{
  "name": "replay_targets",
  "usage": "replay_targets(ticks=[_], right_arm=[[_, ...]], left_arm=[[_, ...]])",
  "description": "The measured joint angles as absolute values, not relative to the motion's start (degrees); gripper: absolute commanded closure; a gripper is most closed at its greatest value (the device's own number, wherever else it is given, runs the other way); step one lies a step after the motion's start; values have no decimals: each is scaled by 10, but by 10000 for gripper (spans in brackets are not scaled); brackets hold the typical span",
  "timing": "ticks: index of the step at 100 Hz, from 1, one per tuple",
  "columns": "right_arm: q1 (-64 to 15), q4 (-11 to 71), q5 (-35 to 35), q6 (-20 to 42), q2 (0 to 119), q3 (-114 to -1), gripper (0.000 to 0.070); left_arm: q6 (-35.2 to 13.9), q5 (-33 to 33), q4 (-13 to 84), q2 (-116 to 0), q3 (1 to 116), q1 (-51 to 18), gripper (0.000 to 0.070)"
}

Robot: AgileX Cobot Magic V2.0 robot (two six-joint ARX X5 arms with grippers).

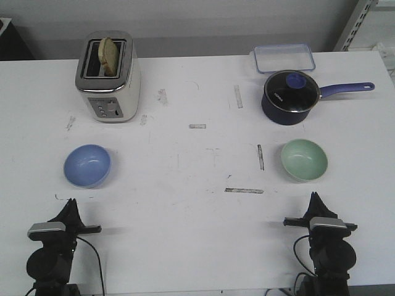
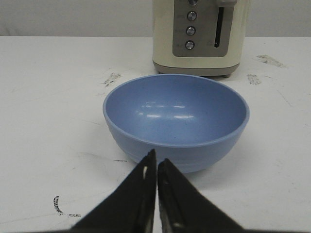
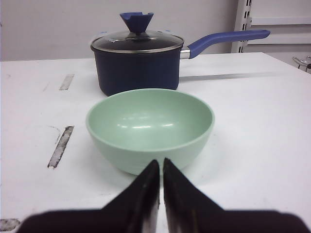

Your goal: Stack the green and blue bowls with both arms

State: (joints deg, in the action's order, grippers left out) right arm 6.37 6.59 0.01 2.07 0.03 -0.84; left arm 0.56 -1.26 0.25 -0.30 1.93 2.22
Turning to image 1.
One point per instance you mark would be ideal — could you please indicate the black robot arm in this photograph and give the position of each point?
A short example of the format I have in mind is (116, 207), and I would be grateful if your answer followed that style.
(331, 255)
(51, 265)

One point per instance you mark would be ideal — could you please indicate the bread slice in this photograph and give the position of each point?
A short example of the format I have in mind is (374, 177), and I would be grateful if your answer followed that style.
(108, 56)

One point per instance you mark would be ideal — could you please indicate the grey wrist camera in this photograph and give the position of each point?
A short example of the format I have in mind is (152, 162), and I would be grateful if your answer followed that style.
(46, 230)
(324, 222)

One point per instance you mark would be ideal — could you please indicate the blue bowl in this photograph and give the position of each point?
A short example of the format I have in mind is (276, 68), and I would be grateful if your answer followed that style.
(87, 166)

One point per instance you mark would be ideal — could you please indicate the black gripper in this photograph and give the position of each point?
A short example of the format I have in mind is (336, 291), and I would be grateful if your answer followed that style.
(322, 229)
(74, 227)

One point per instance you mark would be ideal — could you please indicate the grey metal shelf upright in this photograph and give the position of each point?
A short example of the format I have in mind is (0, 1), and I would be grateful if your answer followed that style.
(353, 25)

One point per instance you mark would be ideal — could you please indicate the white chrome toaster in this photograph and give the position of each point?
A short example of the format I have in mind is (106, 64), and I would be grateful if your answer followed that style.
(110, 99)

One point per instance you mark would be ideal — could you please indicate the clear plastic food container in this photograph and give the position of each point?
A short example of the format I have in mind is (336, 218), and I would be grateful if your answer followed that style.
(275, 58)

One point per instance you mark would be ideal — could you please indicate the green bowl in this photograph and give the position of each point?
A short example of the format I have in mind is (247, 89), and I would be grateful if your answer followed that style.
(304, 160)

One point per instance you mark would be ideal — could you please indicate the blue saucepan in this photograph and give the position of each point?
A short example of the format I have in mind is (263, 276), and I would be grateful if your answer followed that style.
(292, 118)

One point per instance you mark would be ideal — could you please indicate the black object at left edge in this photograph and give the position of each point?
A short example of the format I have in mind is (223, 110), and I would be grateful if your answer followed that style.
(13, 47)

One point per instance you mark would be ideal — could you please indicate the glass pot lid blue knob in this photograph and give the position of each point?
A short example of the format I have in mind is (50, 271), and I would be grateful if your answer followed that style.
(292, 91)

